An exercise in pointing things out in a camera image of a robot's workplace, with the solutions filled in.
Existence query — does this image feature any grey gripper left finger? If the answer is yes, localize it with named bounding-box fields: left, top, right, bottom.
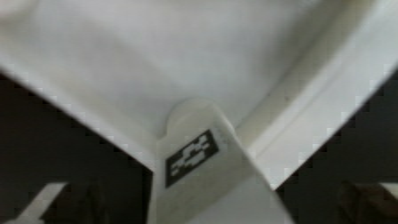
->
left=11, top=181, right=108, bottom=224

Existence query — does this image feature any white table leg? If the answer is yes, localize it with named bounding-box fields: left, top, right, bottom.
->
left=147, top=98, right=295, bottom=224

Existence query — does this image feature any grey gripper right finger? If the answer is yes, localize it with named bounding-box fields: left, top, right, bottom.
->
left=338, top=181, right=398, bottom=224

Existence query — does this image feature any white U-shaped obstacle fence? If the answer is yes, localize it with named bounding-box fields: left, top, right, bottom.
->
left=238, top=0, right=398, bottom=187

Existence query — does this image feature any white square table top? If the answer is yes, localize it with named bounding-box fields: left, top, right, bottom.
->
left=0, top=0, right=380, bottom=168

